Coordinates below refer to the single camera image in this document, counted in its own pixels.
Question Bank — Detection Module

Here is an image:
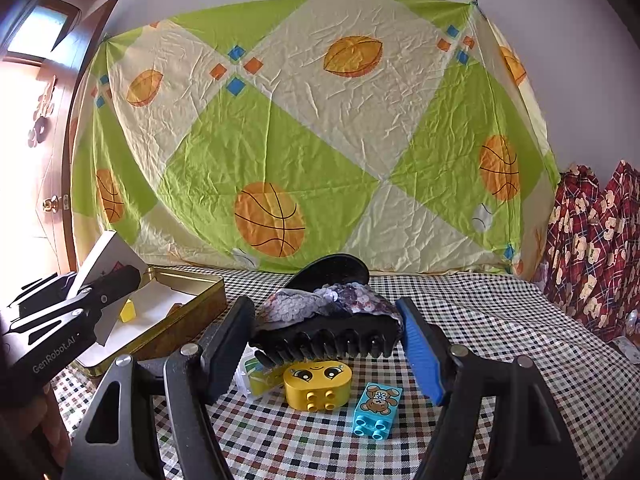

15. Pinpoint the red plaid floral cushion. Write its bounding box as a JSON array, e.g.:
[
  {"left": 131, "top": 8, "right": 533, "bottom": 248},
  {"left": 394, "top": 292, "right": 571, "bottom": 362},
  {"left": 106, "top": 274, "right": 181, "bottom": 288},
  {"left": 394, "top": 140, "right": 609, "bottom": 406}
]
[{"left": 544, "top": 164, "right": 603, "bottom": 318}]

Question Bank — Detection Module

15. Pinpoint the clear plastic package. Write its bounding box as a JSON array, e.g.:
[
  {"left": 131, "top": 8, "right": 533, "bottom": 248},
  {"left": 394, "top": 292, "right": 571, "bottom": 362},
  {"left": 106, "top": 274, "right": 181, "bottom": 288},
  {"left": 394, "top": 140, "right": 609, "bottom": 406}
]
[{"left": 234, "top": 346, "right": 286, "bottom": 400}]

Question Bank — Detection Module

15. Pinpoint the blue puppy toy block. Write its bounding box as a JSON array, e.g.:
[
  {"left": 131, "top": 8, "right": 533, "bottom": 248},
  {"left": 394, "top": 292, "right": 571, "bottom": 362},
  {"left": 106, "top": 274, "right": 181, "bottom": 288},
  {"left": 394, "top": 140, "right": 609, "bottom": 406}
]
[{"left": 352, "top": 382, "right": 402, "bottom": 441}]

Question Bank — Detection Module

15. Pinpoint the checkered tablecloth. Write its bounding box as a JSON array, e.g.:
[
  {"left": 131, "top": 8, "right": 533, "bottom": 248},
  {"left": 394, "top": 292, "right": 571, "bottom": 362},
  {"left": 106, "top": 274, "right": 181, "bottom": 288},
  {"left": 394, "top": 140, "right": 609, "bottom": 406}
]
[{"left": 63, "top": 260, "right": 639, "bottom": 479}]

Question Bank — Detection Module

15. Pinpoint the person's left hand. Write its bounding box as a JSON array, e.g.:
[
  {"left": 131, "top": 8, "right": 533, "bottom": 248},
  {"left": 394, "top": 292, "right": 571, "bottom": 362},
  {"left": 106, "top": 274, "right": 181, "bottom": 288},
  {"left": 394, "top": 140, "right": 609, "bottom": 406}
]
[{"left": 1, "top": 382, "right": 70, "bottom": 479}]

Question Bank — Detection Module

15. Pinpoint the brass door handle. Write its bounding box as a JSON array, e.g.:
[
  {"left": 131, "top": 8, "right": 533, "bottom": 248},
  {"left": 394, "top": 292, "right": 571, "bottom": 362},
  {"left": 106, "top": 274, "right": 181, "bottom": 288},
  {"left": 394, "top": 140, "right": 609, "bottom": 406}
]
[{"left": 42, "top": 194, "right": 70, "bottom": 212}]

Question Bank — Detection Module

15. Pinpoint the gold metal tin box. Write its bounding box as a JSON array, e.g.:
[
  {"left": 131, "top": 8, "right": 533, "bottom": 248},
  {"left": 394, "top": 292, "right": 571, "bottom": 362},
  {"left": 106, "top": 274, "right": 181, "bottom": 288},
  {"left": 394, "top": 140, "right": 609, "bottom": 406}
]
[{"left": 74, "top": 266, "right": 227, "bottom": 379}]

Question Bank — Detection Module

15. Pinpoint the green basketball bedsheet backdrop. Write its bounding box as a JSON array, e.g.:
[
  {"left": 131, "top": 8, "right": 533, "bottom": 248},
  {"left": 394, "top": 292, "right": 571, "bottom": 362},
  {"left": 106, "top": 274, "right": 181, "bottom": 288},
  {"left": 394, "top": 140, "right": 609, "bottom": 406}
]
[{"left": 70, "top": 0, "right": 559, "bottom": 280}]

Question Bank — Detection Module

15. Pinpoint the yellow cube block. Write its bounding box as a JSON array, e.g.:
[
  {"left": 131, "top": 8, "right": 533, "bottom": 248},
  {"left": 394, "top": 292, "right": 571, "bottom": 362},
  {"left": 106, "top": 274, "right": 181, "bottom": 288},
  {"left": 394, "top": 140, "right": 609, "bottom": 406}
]
[{"left": 119, "top": 299, "right": 137, "bottom": 323}]

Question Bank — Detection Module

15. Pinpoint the brown wooden door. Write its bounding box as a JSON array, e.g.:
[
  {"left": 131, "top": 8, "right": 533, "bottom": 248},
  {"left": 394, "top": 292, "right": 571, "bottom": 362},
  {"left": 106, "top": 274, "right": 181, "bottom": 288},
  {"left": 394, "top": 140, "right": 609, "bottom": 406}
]
[{"left": 1, "top": 0, "right": 117, "bottom": 294}]

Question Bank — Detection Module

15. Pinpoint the yellow face toy block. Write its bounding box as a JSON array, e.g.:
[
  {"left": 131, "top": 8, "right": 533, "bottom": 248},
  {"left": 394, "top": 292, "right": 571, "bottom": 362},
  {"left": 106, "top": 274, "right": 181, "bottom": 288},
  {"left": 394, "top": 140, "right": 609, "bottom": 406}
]
[{"left": 283, "top": 361, "right": 352, "bottom": 413}]

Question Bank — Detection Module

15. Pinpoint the sequined black hair claw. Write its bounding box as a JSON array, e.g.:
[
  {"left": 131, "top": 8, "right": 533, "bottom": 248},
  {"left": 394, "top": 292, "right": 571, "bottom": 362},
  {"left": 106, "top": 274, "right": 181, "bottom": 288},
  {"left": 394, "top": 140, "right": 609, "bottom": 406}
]
[{"left": 250, "top": 254, "right": 405, "bottom": 370}]

